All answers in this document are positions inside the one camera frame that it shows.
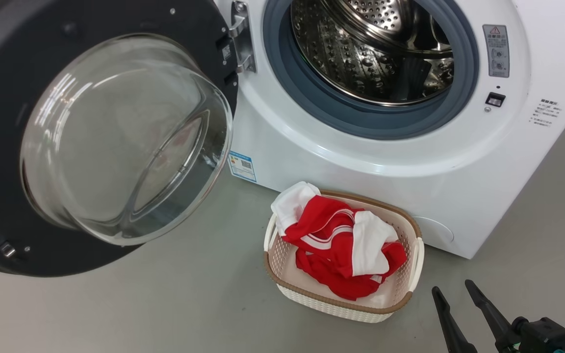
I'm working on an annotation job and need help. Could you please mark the grey rubber door gasket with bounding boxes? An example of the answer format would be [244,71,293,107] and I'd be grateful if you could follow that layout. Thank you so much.
[263,0,479,140]

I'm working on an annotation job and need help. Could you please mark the cream perforated laundry basket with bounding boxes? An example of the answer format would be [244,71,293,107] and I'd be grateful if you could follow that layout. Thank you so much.
[264,189,425,324]

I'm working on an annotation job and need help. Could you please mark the blue energy label sticker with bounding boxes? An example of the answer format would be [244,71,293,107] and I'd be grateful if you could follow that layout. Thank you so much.
[228,151,257,183]

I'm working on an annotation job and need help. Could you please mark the white front-load washing machine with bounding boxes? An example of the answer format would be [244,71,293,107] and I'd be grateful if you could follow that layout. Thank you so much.
[214,0,565,259]

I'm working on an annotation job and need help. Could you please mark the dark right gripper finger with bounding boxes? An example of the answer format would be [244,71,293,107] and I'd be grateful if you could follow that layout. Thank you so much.
[431,286,480,353]
[464,279,514,353]

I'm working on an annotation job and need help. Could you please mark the stainless steel washer drum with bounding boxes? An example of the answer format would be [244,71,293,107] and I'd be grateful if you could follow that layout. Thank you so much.
[291,0,455,106]

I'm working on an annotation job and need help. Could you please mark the printed text label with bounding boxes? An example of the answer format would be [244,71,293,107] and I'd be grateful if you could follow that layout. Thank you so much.
[530,98,564,127]

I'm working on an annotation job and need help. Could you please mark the grey warning sticker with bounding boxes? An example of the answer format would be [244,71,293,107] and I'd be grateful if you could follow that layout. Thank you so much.
[483,24,511,78]

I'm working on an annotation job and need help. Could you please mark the metal door hinge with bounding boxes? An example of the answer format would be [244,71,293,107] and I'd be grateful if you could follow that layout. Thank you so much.
[230,0,257,74]

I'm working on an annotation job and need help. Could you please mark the red and white garment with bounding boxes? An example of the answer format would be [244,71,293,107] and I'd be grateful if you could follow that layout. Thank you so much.
[271,181,407,301]

